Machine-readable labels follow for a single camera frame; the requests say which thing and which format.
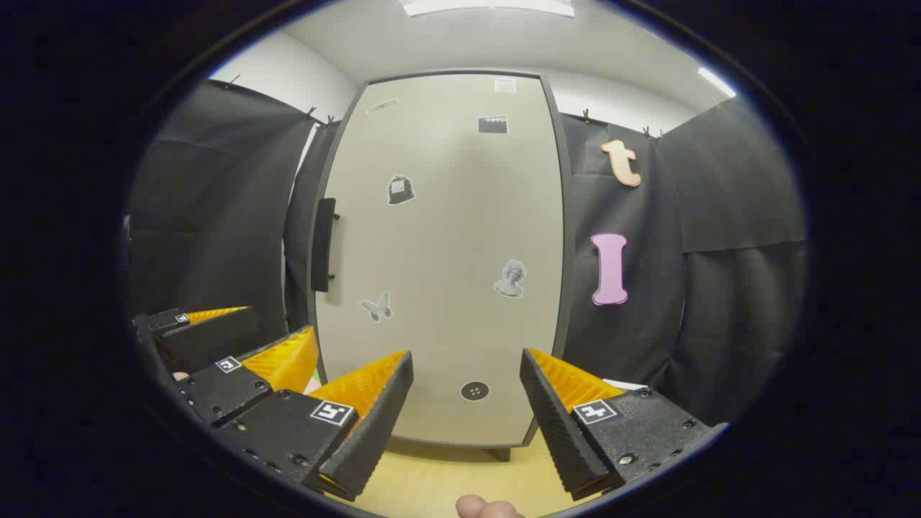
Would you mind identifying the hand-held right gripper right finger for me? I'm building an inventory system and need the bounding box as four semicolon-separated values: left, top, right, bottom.
519;347;730;503

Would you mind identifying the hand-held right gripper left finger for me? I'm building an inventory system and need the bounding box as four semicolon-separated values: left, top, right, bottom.
214;350;415;503

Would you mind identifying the black cabinet door handle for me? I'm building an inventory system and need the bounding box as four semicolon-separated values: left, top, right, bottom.
311;197;340;294

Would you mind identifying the beige cabinet door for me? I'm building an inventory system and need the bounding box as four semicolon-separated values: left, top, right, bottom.
314;73;566;447

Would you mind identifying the black backdrop cloth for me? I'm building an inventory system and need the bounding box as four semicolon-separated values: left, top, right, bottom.
126;78;808;425

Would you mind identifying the small ceiling light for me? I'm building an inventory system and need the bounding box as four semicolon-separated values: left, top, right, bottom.
697;66;738;99

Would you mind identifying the long ceiling light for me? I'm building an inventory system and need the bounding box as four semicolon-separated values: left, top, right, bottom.
399;0;576;18

